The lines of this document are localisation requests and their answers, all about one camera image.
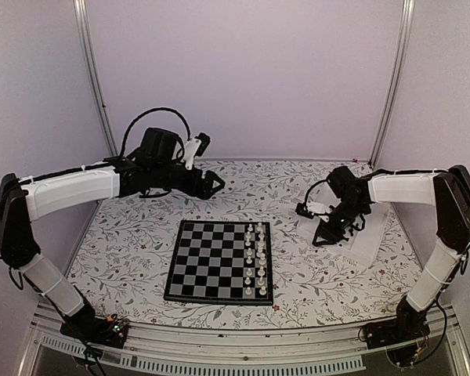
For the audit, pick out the black and grey chessboard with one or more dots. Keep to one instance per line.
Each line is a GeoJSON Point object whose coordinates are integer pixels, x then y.
{"type": "Point", "coordinates": [207, 265]}

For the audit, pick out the front aluminium rail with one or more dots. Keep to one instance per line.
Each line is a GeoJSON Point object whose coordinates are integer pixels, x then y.
{"type": "Point", "coordinates": [160, 350]}

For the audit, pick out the black chess pieces pile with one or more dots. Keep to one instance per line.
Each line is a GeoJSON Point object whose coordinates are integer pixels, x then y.
{"type": "Point", "coordinates": [352, 231]}

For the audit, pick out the white plastic divided tray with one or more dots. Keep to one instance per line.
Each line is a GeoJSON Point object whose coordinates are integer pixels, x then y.
{"type": "Point", "coordinates": [361, 247]}

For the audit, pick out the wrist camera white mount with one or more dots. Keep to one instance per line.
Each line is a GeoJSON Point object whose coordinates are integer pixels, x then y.
{"type": "Point", "coordinates": [312, 210]}
{"type": "Point", "coordinates": [195, 147]}

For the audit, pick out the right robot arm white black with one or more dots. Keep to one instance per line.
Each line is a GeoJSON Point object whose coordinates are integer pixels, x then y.
{"type": "Point", "coordinates": [437, 199]}

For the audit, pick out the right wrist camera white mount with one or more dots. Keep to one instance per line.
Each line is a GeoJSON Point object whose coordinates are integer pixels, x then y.
{"type": "Point", "coordinates": [312, 210]}

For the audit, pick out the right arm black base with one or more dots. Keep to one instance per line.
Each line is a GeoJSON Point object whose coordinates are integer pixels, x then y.
{"type": "Point", "coordinates": [403, 340]}

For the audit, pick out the aluminium frame post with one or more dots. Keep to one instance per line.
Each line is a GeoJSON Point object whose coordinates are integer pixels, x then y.
{"type": "Point", "coordinates": [403, 39]}
{"type": "Point", "coordinates": [82, 21]}

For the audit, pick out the white chess pieces row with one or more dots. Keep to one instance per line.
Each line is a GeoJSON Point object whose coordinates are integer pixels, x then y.
{"type": "Point", "coordinates": [256, 270]}

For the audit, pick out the left aluminium frame post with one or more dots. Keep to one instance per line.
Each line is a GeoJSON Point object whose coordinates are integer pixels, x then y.
{"type": "Point", "coordinates": [82, 21]}

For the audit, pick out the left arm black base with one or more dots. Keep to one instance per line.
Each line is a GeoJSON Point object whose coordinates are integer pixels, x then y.
{"type": "Point", "coordinates": [111, 331]}

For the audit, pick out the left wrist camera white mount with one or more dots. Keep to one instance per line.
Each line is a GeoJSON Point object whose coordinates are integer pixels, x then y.
{"type": "Point", "coordinates": [195, 147]}

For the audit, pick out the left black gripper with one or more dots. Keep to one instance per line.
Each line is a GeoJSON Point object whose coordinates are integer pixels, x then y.
{"type": "Point", "coordinates": [205, 191]}

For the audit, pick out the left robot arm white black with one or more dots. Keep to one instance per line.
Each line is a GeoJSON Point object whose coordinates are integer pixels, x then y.
{"type": "Point", "coordinates": [161, 162]}

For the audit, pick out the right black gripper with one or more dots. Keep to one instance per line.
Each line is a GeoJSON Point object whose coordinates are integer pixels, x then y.
{"type": "Point", "coordinates": [332, 236]}

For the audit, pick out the right aluminium frame post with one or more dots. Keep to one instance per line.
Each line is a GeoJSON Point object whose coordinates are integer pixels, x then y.
{"type": "Point", "coordinates": [403, 39]}

